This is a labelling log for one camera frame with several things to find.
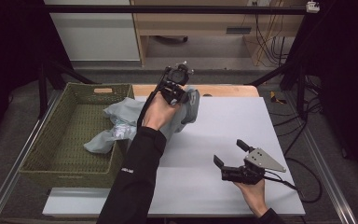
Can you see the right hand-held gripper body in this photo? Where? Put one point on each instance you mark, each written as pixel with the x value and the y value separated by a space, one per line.
pixel 245 174

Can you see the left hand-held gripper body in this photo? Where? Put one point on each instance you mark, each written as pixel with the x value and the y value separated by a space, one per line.
pixel 175 81

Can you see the grey cloth garment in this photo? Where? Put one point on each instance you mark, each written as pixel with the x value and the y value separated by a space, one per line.
pixel 122 113

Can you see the green woven basket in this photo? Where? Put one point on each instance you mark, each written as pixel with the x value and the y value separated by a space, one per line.
pixel 74 137

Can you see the person's right hand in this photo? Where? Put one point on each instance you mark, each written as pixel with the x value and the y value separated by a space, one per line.
pixel 254 196

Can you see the person's left hand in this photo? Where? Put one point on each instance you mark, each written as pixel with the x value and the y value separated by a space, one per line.
pixel 158 112

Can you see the white table mat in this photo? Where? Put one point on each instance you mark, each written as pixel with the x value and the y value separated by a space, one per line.
pixel 230 130

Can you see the yellow and black floor marker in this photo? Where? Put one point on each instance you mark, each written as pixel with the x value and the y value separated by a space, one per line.
pixel 276 99

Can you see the wooden desk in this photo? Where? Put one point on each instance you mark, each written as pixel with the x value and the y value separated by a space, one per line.
pixel 192 23

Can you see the black metal stand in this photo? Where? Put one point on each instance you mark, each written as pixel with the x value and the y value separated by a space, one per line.
pixel 43 90
pixel 300 90

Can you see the white cabinet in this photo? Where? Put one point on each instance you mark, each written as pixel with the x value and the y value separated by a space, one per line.
pixel 99 37

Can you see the black curtain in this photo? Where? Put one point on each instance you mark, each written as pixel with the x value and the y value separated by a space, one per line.
pixel 9 46
pixel 348 77

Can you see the white clamp device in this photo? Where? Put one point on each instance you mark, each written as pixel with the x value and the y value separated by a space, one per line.
pixel 312 6

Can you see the black horizontal frame bar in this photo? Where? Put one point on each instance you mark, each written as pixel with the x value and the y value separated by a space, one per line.
pixel 167 9

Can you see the aluminium frame rail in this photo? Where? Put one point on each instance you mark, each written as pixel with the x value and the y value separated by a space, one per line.
pixel 12 177
pixel 323 168

